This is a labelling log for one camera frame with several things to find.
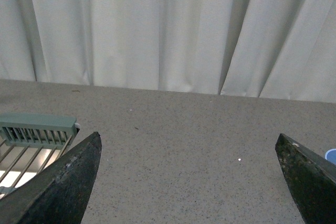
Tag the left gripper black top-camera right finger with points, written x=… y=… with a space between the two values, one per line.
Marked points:
x=310 y=179

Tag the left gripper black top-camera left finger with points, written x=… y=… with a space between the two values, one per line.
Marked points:
x=60 y=193

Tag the blue plastic cup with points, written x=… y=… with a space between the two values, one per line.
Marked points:
x=330 y=156

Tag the green dish drying rack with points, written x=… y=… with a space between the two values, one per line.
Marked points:
x=30 y=143

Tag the white pleated curtain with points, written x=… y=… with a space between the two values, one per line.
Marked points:
x=251 y=48

